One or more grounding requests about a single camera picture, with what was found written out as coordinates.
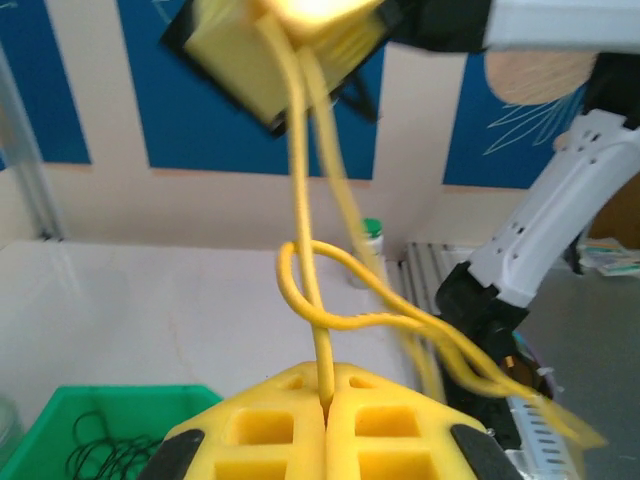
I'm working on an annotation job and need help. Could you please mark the stacked paper packets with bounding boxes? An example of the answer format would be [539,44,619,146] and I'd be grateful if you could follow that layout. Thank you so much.
[579,238,640,279]

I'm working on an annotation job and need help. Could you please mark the rubber bands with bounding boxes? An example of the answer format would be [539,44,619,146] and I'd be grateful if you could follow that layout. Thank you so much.
[277,29,609,449]
[66,410,166,480]

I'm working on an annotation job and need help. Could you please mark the ribbed aluminium frame rail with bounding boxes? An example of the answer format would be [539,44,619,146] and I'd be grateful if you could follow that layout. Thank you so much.
[402,242,476,321]

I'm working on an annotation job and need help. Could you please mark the green-capped white bottle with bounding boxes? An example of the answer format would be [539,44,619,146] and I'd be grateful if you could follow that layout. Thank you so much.
[352,217,385,290]

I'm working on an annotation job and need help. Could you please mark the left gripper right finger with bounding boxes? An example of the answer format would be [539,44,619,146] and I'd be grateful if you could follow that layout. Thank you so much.
[324,362,521,480]

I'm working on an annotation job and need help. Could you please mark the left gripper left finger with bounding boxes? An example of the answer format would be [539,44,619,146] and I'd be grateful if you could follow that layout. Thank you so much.
[139,362,329,480]

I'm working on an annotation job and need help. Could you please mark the green plastic bin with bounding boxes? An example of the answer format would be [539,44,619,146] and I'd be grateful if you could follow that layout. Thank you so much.
[0,383,225,480]

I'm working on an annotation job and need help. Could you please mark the slotted grey cable duct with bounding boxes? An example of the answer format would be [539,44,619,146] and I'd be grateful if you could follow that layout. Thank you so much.
[504,394,589,480]

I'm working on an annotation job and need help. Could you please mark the aluminium corner post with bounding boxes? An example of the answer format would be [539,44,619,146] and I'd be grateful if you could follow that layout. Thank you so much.
[0,64,69,244]

